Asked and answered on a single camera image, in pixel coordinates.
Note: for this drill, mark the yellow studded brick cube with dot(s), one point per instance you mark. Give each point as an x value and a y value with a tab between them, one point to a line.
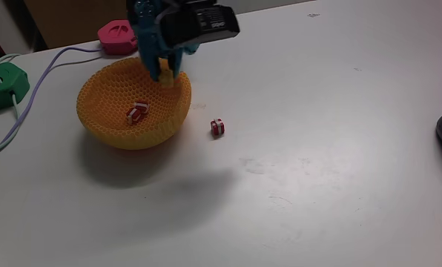
166	78

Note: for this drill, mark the red white striped cube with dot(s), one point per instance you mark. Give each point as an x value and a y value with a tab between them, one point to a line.
142	107
217	127
134	116

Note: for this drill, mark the yellow honeycomb basket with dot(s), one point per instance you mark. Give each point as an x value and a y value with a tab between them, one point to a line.
106	107

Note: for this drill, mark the pink hexagonal box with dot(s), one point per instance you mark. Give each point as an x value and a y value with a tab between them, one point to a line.
117	37

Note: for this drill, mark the brown wooden panel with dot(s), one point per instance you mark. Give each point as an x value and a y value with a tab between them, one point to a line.
72	22

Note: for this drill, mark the green hexagonal box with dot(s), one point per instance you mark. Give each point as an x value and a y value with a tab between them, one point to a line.
4	89

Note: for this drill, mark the black camera box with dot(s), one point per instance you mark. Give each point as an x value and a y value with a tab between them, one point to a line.
202	24

